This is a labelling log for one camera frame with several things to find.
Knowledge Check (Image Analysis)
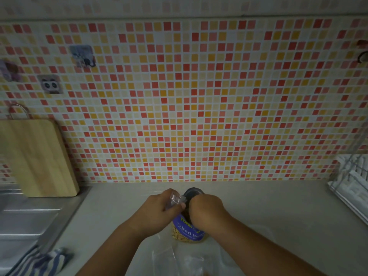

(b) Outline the person's right hand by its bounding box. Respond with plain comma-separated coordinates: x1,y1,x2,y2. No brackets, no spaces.
188,194,231,237

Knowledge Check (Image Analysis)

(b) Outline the person's left hand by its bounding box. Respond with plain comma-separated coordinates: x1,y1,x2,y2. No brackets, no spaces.
131,189,186,237

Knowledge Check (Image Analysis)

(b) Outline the small clear plastic bag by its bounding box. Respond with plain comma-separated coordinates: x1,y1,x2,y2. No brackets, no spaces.
181,254,208,276
165,191,188,212

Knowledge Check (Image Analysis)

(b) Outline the blue peanuts pouch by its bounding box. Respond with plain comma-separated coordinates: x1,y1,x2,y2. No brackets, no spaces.
171,187,214,245

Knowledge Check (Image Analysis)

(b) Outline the small clear zip bag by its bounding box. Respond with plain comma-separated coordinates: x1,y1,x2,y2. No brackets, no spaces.
151,246,179,276

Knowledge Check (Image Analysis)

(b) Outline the person's left forearm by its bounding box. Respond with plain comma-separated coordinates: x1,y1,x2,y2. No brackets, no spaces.
76,222,161,276

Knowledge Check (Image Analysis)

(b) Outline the person's right forearm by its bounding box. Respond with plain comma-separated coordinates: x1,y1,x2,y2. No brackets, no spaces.
208,217,327,276

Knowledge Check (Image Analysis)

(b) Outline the blue striped dish cloth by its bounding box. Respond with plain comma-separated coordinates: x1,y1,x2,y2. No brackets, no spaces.
13,246,74,276

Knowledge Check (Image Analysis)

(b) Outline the stainless steel sink drainboard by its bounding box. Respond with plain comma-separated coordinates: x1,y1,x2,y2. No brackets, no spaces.
0,183,92,276

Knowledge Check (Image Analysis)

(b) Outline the wooden cutting board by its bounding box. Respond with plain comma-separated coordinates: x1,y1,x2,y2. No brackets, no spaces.
0,103,81,198

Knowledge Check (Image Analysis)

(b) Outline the white dish rack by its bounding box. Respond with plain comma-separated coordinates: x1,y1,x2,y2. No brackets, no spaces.
327,134,368,227

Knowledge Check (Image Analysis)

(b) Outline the panda wall hook sticker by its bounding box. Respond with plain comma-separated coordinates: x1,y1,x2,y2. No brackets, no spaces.
37,74,64,95

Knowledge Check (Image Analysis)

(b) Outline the grey cat wall hook sticker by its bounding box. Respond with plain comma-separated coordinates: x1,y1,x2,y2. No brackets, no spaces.
69,44,97,68

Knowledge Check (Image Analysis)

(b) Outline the red wall hook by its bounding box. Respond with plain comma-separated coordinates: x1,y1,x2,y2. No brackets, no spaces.
356,39,368,64

